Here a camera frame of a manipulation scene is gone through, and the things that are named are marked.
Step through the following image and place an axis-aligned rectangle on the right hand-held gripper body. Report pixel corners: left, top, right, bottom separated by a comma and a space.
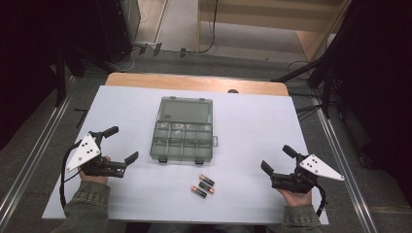
270, 153, 346, 195

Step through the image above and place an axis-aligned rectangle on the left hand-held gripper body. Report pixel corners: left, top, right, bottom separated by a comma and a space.
65, 130, 127, 179

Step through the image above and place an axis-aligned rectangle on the person's left hand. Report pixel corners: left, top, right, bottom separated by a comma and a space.
78, 155, 112, 186

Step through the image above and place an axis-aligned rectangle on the person's right hand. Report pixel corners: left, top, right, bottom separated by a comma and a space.
277, 188, 314, 208

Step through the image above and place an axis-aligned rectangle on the white table cover sheet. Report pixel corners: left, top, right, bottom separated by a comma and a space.
42, 84, 330, 225

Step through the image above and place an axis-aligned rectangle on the clear plastic compartment box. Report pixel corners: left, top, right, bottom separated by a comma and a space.
149, 95, 219, 165

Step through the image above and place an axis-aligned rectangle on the black and copper battery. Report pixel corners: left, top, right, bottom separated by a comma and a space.
198, 174, 216, 187
190, 185, 208, 199
197, 181, 216, 195

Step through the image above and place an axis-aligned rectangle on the black metal stand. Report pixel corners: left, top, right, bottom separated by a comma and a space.
53, 45, 68, 109

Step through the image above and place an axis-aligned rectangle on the black tripod stand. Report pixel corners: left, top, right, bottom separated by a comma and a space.
271, 54, 336, 119

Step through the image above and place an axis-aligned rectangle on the dark cabinet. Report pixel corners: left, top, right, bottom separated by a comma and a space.
95, 0, 142, 63

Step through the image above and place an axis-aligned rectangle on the light wooden shelf unit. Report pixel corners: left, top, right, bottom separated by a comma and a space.
195, 0, 353, 63

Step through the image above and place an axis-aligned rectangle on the metal floor rail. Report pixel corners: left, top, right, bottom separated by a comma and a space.
0, 76, 77, 221
312, 96, 379, 233

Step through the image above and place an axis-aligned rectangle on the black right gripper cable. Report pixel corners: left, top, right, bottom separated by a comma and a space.
314, 183, 327, 218

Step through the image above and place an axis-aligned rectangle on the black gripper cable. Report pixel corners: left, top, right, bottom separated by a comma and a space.
314, 183, 327, 218
58, 139, 83, 210

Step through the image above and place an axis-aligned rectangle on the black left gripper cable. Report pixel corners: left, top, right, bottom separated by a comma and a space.
58, 139, 83, 210

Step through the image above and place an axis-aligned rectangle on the white floor cable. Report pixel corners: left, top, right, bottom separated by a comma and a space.
111, 47, 137, 73

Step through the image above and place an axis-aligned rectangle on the black hanging cable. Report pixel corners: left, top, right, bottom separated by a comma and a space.
181, 0, 219, 55

